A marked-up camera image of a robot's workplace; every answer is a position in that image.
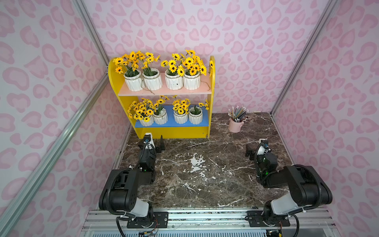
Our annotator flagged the left aluminium frame profile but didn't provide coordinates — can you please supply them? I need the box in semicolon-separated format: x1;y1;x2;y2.
1;73;109;237

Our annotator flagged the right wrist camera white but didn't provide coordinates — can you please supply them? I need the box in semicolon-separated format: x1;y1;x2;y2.
257;139;271;156

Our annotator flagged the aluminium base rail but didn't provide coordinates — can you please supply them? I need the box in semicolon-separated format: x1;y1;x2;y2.
80;207;340;237

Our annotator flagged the back left aluminium post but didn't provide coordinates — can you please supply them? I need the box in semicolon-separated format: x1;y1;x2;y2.
73;0;109;66

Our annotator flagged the right aluminium frame profile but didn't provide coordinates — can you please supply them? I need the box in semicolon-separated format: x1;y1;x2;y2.
270;0;340;118

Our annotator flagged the sunflower pot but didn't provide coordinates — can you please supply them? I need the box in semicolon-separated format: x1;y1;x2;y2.
177;50;207;90
112;51;145;92
152;95;169;125
173;95;190;124
127;99;156;126
189;100;209;125
160;53;185;90
140;52;162;91

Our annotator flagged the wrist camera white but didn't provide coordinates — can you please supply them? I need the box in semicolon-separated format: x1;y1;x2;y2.
143;133;155;150
257;139;271;156

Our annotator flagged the yellow two-tier shelf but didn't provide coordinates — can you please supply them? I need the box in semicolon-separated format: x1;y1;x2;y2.
108;56;216;138

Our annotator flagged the aluminium frame profile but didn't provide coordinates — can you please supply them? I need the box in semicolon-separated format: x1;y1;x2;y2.
1;73;109;237
270;0;340;118

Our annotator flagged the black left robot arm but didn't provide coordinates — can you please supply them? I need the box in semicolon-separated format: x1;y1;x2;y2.
99;133;165;224

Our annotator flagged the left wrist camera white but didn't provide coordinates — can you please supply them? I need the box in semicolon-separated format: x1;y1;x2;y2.
143;133;155;150

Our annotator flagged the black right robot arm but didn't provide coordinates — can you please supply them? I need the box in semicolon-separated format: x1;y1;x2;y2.
245;139;333;226

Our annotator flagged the pink cup with pencils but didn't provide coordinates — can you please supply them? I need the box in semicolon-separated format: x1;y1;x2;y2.
228;106;249;133

